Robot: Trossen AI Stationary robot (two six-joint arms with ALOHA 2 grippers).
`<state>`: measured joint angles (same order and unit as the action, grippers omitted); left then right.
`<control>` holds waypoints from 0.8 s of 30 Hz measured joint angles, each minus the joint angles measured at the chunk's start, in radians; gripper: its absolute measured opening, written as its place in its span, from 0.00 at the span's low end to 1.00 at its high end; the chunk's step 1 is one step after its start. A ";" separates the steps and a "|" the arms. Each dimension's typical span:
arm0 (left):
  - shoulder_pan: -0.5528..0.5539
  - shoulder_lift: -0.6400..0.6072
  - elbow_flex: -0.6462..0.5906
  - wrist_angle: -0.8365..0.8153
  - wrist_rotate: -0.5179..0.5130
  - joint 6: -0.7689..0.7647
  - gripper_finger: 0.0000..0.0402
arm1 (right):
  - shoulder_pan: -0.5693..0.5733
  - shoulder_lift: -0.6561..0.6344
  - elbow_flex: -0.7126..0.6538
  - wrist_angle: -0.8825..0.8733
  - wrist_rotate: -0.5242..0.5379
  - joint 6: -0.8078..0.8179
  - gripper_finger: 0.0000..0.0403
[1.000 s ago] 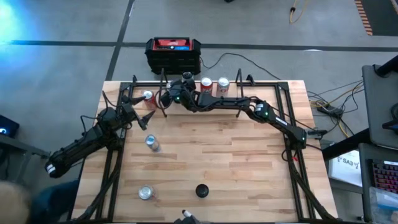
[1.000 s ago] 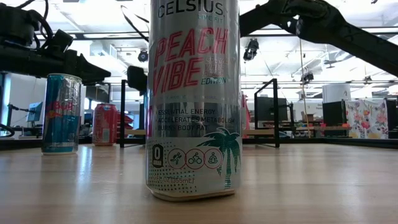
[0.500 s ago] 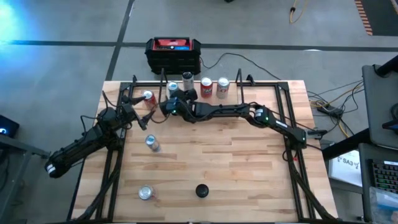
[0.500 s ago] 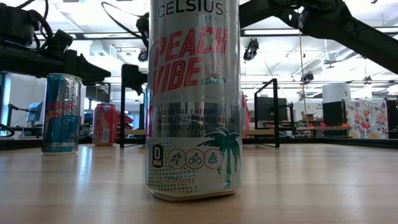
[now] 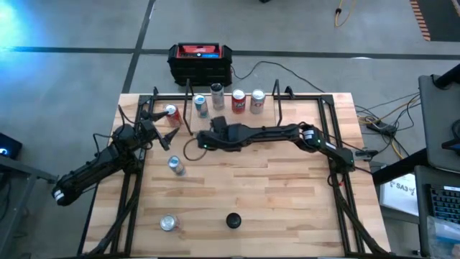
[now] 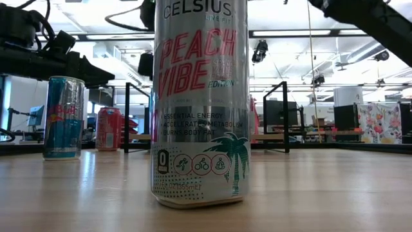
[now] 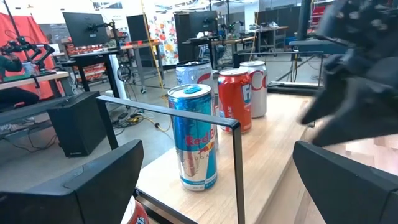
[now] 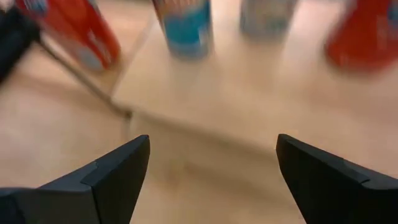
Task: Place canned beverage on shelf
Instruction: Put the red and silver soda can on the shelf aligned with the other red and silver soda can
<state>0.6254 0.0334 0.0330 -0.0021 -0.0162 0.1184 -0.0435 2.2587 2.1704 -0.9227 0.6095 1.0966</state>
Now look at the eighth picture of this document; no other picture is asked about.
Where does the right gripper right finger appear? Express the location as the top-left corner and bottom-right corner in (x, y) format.
(275, 133), (398, 224)

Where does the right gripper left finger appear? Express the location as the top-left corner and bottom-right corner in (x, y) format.
(0, 134), (151, 224)

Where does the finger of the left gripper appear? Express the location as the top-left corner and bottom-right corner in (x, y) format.
(0, 7), (42, 85)

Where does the red soda can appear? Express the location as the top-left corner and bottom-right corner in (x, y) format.
(14, 0), (122, 72)

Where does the Fanta strawberry can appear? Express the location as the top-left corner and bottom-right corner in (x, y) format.
(323, 0), (398, 75)

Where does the blue silver Red Bull can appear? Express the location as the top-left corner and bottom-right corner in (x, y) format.
(151, 0), (215, 60)

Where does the Celsius Peach Vibe can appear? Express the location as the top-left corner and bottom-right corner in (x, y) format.
(239, 0), (299, 41)

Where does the wooden shelf black metal frame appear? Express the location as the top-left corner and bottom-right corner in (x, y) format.
(39, 0), (398, 184)

